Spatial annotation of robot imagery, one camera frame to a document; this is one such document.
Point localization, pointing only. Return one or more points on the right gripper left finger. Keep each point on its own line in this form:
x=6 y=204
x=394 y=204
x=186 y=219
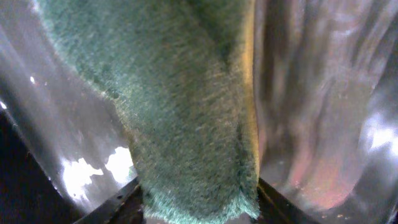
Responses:
x=125 y=207

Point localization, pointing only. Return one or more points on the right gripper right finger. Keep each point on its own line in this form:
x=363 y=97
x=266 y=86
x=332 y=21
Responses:
x=276 y=209

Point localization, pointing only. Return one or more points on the green and yellow sponge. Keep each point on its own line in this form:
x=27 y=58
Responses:
x=178 y=75

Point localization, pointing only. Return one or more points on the black plastic tray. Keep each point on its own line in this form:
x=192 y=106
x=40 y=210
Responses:
x=324 y=92

